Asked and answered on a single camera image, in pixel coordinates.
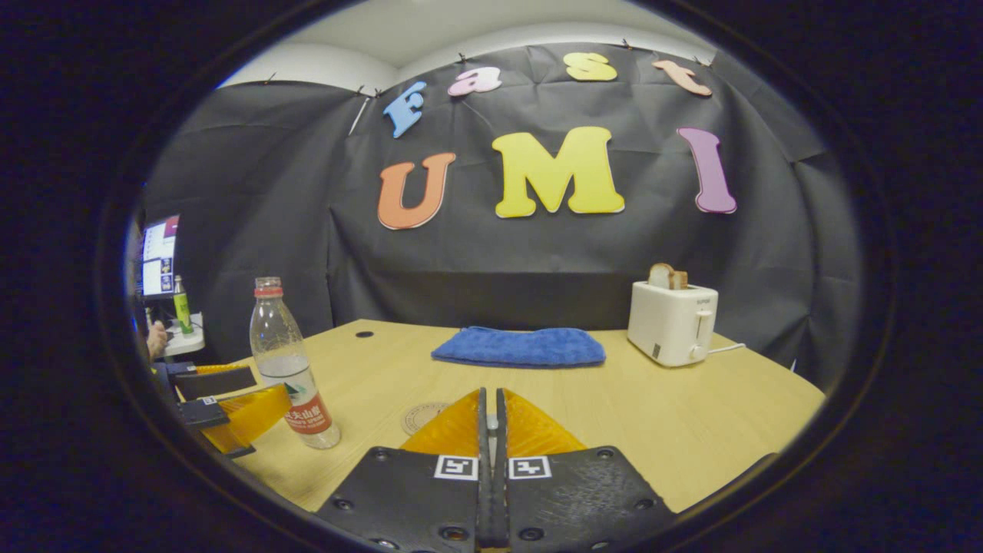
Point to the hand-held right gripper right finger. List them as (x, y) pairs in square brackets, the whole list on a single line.
[(576, 499)]

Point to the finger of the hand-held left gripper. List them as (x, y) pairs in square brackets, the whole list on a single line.
[(219, 380), (249, 415)]

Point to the white teacup lid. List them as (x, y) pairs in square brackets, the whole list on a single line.
[(491, 424)]

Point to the black backdrop cloth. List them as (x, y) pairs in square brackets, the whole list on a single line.
[(537, 253)]

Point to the computer monitor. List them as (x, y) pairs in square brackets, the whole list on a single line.
[(160, 257)]

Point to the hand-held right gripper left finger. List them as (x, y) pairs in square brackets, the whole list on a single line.
[(415, 499)]

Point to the clear plastic water bottle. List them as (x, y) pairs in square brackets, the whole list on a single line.
[(288, 361)]

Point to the white toaster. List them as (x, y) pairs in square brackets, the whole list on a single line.
[(668, 326)]

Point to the bread slice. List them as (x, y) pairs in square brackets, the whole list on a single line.
[(664, 276)]

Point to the green drink bottle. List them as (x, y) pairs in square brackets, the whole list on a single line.
[(182, 311)]

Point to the small white side table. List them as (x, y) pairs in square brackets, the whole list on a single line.
[(188, 342)]

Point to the blue folded towel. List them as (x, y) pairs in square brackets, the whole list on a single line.
[(522, 347)]

